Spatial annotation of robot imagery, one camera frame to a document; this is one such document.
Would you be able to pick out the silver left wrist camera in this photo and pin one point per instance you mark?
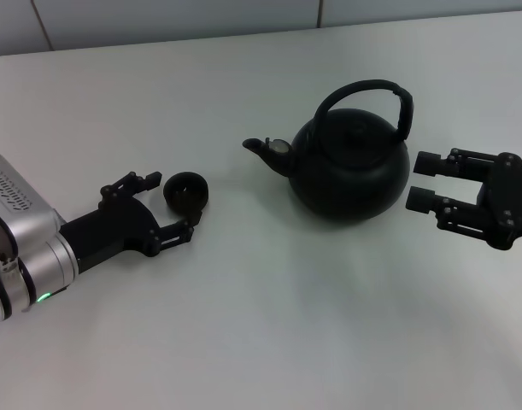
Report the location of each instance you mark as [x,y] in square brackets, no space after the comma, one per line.
[13,192]

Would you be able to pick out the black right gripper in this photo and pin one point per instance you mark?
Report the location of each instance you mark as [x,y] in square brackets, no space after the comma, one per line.
[510,200]

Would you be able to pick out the small black teacup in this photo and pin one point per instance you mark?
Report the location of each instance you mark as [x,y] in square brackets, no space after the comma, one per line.
[186,194]

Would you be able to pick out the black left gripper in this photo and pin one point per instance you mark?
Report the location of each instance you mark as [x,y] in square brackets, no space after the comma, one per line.
[115,226]

